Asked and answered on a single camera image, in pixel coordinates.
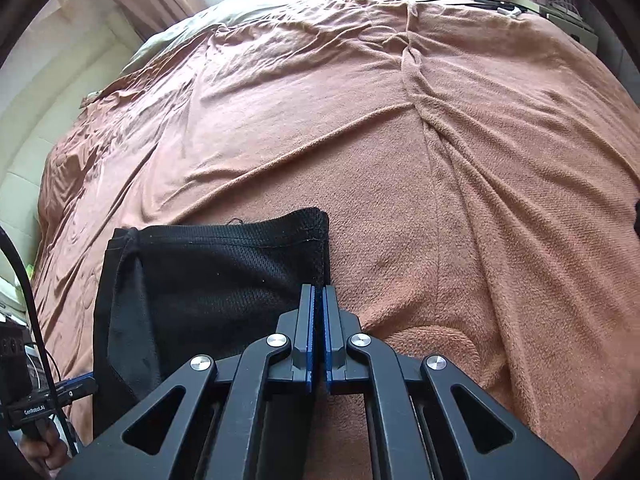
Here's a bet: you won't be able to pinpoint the pale green bed sheet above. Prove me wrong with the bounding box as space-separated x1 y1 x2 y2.
120 0 298 76

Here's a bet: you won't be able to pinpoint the person's left hand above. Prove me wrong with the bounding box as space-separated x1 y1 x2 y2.
18 418 72 479

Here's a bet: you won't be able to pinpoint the black mesh shorts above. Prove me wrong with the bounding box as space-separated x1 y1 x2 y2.
92 207 330 436

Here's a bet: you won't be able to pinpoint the black cable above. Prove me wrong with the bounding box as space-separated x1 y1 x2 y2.
0 224 82 456

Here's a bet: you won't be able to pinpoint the brown terry bed blanket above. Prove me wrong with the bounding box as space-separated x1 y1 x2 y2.
34 0 639 479

